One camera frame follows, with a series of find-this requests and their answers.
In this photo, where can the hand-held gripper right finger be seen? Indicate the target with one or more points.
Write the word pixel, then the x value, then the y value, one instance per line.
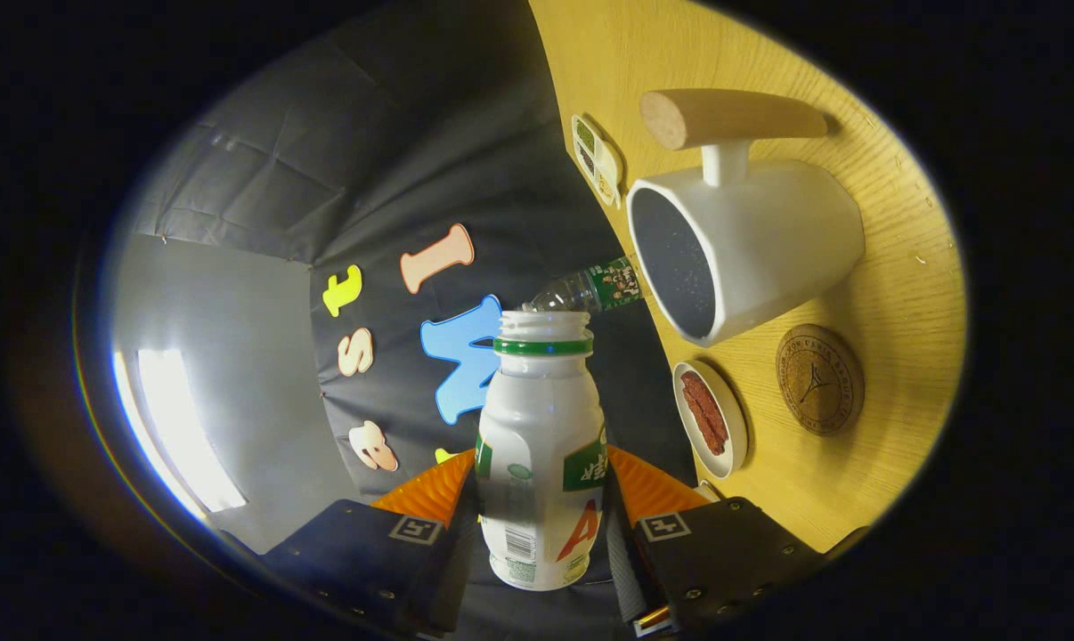
pixel 724 552

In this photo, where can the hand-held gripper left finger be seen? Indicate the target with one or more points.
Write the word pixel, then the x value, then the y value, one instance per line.
pixel 368 556

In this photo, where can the round cork coaster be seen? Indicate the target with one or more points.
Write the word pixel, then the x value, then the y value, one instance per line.
pixel 819 380

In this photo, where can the white juice bottle green label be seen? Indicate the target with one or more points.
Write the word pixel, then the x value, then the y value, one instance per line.
pixel 537 427

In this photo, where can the clear plastic water bottle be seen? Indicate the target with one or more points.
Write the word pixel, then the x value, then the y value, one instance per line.
pixel 581 289

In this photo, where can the round white plate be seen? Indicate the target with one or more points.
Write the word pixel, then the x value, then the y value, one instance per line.
pixel 733 436

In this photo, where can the red meat strips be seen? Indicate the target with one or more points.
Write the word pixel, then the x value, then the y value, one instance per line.
pixel 704 412

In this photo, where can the wooden table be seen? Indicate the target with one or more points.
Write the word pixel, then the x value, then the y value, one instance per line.
pixel 893 356

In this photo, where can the white divided tray with beans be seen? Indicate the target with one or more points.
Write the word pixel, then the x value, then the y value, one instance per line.
pixel 601 160

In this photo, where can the black backdrop cloth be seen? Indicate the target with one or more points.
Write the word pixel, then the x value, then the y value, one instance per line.
pixel 394 133

